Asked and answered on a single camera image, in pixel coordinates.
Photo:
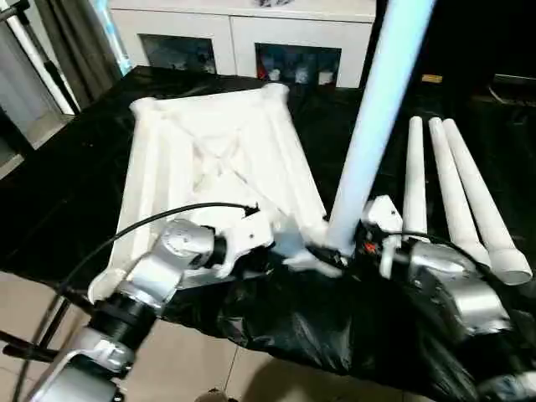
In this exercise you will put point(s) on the white plastic table leg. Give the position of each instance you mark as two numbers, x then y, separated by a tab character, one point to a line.
414	176
477	192
372	125
452	188

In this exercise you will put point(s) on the white plastic table top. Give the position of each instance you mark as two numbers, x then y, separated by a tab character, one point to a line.
234	138

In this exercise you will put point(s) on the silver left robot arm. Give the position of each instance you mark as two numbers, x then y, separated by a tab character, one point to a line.
167	268

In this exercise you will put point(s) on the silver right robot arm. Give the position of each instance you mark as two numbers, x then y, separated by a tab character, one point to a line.
460	285

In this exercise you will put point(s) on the black mat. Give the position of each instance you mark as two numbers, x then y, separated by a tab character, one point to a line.
314	326

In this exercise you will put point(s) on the white cup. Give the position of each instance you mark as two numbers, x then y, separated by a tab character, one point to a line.
274	75
302	76
325	78

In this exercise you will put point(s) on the small tan tag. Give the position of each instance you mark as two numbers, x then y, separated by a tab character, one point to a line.
432	78

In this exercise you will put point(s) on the long black bar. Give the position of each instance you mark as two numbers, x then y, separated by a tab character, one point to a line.
515	78

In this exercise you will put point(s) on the white cabinet with glass doors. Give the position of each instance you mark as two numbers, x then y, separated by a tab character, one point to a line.
234	25

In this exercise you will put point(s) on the grey speckled ornament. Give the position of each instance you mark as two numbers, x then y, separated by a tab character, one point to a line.
272	2

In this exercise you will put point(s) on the grey curtain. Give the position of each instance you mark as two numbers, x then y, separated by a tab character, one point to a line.
75	50

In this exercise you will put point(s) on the black and white stand pole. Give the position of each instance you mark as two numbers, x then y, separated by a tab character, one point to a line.
37	54

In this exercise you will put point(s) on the black folding table frame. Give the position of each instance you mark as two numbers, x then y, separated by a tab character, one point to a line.
25	345

